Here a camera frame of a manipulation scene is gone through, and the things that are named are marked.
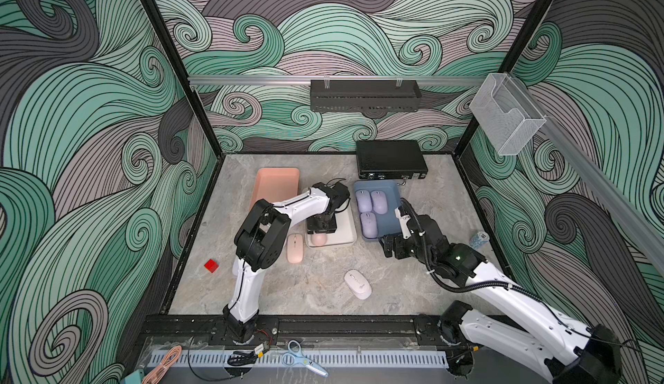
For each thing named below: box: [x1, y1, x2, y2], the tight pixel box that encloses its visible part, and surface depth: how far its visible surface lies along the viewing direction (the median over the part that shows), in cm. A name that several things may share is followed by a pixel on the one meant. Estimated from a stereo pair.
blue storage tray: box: [353, 179, 402, 243], surface depth 102 cm
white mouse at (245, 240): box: [240, 231, 253, 251], surface depth 55 cm
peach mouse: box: [287, 233, 304, 264], surface depth 90 cm
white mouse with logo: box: [344, 268, 373, 301], surface depth 82 cm
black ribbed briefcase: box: [356, 140, 428, 180], surface depth 119 cm
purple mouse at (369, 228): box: [359, 211, 378, 239], surface depth 95 cm
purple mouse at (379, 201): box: [370, 190, 389, 215], surface depth 102 cm
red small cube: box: [204, 258, 219, 274], surface depth 86 cm
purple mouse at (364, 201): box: [355, 189, 373, 213], surface depth 102 cm
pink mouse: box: [311, 232, 328, 247], surface depth 92 cm
